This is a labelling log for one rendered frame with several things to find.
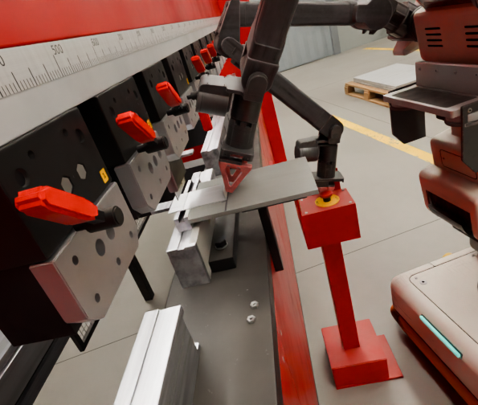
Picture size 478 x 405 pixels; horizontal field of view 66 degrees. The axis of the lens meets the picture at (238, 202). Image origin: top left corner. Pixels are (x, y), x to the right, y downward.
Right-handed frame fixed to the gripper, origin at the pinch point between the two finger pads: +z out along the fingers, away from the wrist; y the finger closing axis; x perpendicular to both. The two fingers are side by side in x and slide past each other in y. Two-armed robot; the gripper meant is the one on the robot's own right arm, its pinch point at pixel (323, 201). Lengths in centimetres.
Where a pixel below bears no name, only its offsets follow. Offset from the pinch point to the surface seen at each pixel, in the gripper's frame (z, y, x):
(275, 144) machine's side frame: 39, -4, -180
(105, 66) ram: -50, 44, 57
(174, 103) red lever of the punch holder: -42, 38, 43
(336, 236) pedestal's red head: 4.2, -0.7, 15.0
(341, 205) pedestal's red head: -5.8, -1.6, 14.4
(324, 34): -12, -169, -762
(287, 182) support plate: -23.9, 17.6, 37.2
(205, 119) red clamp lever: -33, 35, 19
